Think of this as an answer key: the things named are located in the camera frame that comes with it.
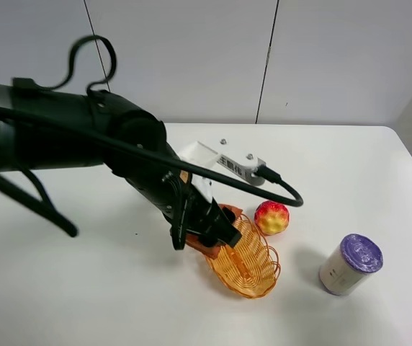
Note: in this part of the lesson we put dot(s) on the red yellow apple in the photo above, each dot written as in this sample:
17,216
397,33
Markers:
271,218

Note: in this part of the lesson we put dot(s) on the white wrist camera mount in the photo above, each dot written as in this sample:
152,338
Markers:
240,162

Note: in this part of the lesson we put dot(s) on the white cup purple lid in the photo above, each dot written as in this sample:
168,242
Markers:
351,263

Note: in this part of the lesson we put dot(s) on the orange waffle slice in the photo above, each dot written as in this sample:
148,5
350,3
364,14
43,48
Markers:
212,252

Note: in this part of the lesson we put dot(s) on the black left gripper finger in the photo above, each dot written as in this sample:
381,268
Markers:
220,227

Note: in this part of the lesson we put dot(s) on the orange woven plastic basket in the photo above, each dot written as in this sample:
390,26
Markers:
251,268

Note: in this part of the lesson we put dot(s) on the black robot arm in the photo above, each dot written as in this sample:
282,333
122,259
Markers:
42,129

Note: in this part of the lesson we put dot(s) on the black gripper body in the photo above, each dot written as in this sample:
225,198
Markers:
158,183

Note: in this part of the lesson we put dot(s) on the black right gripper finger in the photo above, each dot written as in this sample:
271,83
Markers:
186,222

